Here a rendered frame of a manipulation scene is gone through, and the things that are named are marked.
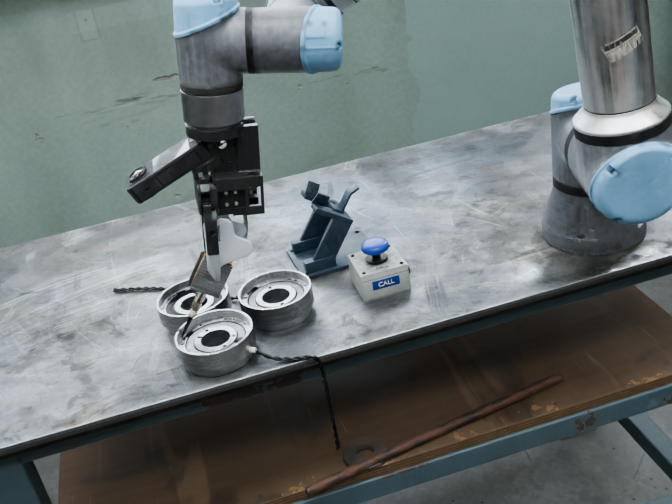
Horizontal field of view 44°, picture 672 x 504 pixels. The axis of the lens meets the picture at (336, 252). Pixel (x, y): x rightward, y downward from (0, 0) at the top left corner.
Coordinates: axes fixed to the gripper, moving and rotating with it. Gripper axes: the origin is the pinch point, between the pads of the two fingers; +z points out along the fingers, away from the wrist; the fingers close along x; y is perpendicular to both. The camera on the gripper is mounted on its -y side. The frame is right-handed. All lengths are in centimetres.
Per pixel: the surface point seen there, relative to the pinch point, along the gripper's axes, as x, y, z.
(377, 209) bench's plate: 26.8, 31.1, 7.4
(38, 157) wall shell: 162, -39, 42
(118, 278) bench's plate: 25.3, -13.3, 13.8
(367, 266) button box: 1.4, 22.1, 3.8
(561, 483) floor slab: 28, 76, 82
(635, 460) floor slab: 28, 94, 79
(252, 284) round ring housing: 6.7, 6.2, 7.3
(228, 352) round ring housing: -9.2, 0.7, 7.6
